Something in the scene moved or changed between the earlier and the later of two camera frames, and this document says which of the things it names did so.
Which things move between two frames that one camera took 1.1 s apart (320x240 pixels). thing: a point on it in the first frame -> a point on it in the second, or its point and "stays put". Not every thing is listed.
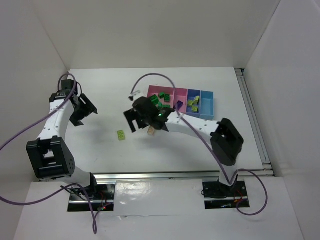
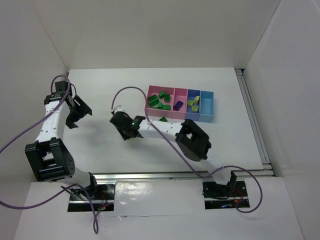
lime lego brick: (196, 100) stays put
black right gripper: (136, 117) -> (121, 128)
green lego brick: (167, 98) stays put
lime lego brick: (194, 108) stays put
